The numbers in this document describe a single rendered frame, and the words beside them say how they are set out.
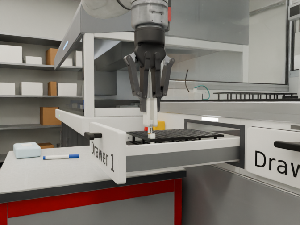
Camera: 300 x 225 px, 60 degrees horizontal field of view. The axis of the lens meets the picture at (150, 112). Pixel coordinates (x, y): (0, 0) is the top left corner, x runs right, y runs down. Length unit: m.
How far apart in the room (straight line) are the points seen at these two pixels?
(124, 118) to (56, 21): 3.73
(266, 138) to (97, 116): 1.04
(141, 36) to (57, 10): 4.54
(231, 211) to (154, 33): 0.52
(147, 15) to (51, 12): 4.52
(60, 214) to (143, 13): 0.59
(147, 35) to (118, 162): 0.29
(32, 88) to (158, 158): 3.91
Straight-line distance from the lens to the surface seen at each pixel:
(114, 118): 1.52
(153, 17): 0.63
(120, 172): 0.55
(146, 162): 0.58
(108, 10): 0.76
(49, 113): 4.43
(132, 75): 0.62
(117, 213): 0.87
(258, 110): 0.68
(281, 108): 0.63
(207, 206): 0.88
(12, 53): 4.39
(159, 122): 1.06
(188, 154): 0.63
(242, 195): 0.75
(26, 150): 1.18
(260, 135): 0.65
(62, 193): 0.80
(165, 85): 0.65
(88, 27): 1.53
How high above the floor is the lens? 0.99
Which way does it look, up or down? 2 degrees down
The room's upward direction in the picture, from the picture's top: straight up
